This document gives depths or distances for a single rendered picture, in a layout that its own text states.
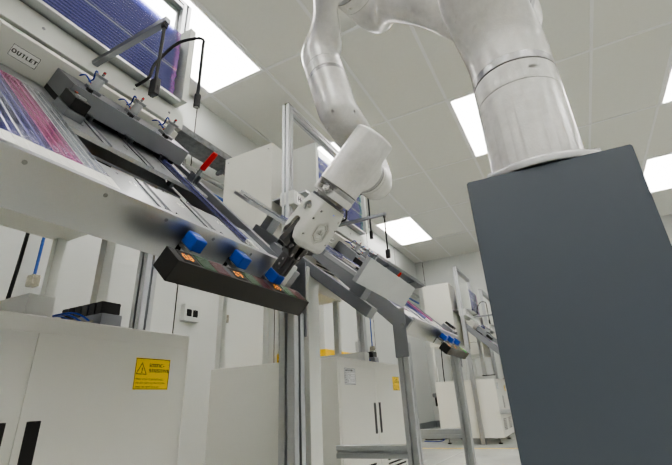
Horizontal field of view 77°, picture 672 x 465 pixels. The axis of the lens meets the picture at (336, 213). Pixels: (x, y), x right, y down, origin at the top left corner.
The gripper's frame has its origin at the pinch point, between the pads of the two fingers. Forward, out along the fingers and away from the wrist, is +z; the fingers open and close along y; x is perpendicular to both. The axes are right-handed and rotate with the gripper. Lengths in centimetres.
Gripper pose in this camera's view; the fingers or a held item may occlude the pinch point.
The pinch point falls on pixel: (284, 264)
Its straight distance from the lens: 85.9
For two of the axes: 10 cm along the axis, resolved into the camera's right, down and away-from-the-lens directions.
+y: 4.8, 3.4, 8.1
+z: -5.8, 8.1, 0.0
